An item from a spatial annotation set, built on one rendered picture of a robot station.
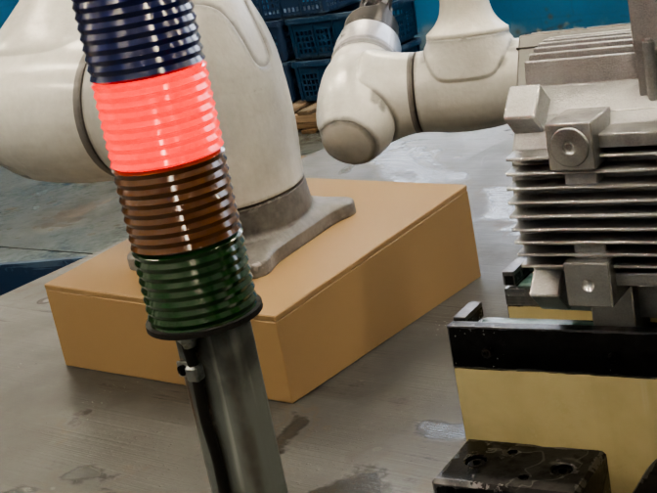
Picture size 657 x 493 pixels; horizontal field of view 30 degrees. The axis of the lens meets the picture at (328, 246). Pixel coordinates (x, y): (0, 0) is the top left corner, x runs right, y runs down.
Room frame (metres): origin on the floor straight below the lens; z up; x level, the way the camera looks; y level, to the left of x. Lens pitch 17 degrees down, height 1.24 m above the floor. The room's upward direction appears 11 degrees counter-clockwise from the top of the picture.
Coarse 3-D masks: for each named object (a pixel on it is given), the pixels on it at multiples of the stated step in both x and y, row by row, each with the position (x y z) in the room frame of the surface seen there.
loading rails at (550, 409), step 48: (528, 288) 0.88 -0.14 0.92; (480, 336) 0.79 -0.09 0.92; (528, 336) 0.77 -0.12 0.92; (576, 336) 0.75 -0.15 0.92; (624, 336) 0.74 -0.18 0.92; (480, 384) 0.80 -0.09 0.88; (528, 384) 0.78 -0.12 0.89; (576, 384) 0.76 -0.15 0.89; (624, 384) 0.74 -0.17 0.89; (480, 432) 0.80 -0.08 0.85; (528, 432) 0.78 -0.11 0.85; (576, 432) 0.76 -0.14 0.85; (624, 432) 0.74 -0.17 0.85; (624, 480) 0.74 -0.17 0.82
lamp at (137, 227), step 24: (168, 168) 0.60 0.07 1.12; (192, 168) 0.60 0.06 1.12; (216, 168) 0.61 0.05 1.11; (120, 192) 0.61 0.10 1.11; (144, 192) 0.60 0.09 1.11; (168, 192) 0.60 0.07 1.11; (192, 192) 0.60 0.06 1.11; (216, 192) 0.61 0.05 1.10; (144, 216) 0.60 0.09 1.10; (168, 216) 0.60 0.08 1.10; (192, 216) 0.60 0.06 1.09; (216, 216) 0.61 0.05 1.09; (144, 240) 0.61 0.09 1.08; (168, 240) 0.60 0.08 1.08; (192, 240) 0.60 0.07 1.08; (216, 240) 0.60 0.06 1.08
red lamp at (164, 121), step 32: (96, 96) 0.62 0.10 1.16; (128, 96) 0.60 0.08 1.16; (160, 96) 0.60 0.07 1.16; (192, 96) 0.61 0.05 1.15; (128, 128) 0.60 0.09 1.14; (160, 128) 0.60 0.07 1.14; (192, 128) 0.60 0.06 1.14; (128, 160) 0.60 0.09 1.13; (160, 160) 0.60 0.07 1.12; (192, 160) 0.60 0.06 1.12
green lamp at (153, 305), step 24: (240, 240) 0.62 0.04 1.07; (144, 264) 0.61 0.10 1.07; (168, 264) 0.60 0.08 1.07; (192, 264) 0.60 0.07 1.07; (216, 264) 0.60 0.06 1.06; (240, 264) 0.61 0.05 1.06; (144, 288) 0.61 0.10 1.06; (168, 288) 0.60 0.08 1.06; (192, 288) 0.60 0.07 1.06; (216, 288) 0.60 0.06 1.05; (240, 288) 0.61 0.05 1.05; (168, 312) 0.60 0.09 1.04; (192, 312) 0.60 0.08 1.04; (216, 312) 0.60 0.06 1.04; (240, 312) 0.61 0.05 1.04
